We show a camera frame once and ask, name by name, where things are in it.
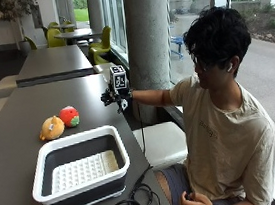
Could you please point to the small black object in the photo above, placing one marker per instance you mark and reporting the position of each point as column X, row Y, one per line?
column 189, row 196

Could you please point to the white cube with black markers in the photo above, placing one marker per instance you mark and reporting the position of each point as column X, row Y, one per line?
column 119, row 78

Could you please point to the red strawberry soft toy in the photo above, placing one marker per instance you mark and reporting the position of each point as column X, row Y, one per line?
column 68, row 116

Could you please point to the yellow-green chair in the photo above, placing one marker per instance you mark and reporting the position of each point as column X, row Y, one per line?
column 54, row 38
column 98, row 56
column 31, row 43
column 52, row 25
column 103, row 39

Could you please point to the yellow soft toy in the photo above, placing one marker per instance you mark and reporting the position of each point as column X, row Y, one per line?
column 51, row 128

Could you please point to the long grey table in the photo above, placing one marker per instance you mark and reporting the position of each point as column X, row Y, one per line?
column 53, row 62

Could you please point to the concrete column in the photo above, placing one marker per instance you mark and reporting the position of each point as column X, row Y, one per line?
column 148, row 40

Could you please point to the large round grey table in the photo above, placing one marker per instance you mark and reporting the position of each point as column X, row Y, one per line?
column 73, row 34

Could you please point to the white studded drain insert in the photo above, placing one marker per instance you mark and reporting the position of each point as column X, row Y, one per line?
column 82, row 171

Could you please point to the small round grey table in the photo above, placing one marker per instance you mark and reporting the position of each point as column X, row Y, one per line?
column 63, row 26

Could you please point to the the person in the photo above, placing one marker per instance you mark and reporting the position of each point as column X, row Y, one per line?
column 228, row 128

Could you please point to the blue outdoor chair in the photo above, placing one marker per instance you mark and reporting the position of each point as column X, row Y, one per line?
column 177, row 42

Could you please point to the dark glasses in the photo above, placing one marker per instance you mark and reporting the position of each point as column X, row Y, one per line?
column 203, row 63

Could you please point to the white and grey dish tub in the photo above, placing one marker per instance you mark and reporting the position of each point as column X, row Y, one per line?
column 39, row 181

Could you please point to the potted indoor tree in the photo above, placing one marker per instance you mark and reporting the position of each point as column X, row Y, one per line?
column 17, row 9

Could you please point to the white earbud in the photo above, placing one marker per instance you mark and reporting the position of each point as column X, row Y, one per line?
column 229, row 68

